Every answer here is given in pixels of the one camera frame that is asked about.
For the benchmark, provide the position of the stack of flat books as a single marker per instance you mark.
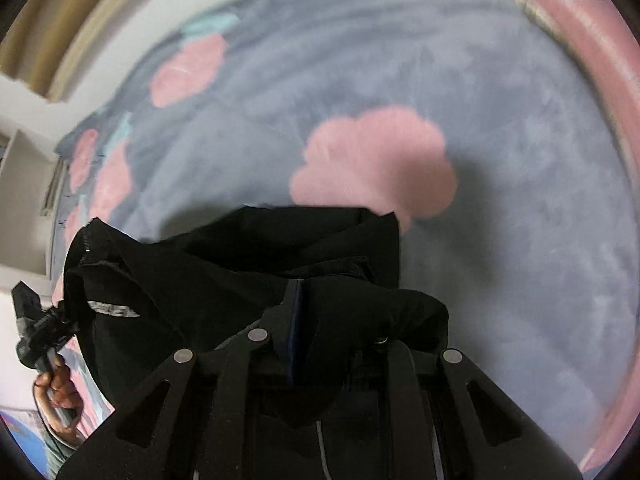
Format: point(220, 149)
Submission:
point(54, 187)

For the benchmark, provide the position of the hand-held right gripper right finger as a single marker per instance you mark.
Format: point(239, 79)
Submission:
point(480, 410)

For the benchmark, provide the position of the striped window blind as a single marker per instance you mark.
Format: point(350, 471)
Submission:
point(50, 35)

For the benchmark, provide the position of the person's left hand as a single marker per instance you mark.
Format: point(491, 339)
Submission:
point(62, 392)

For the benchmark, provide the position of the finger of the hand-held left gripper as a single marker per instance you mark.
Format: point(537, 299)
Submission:
point(65, 322)

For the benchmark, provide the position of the black hooded jacket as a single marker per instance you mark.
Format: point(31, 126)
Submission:
point(200, 285)

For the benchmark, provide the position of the white bookshelf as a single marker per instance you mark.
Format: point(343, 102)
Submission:
point(25, 200)

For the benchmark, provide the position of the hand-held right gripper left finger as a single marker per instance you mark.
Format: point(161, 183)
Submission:
point(235, 390)

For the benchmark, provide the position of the grey floral blanket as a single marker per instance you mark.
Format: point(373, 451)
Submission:
point(450, 85)

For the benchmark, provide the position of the pink printed pillow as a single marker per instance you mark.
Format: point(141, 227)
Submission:
point(600, 60)

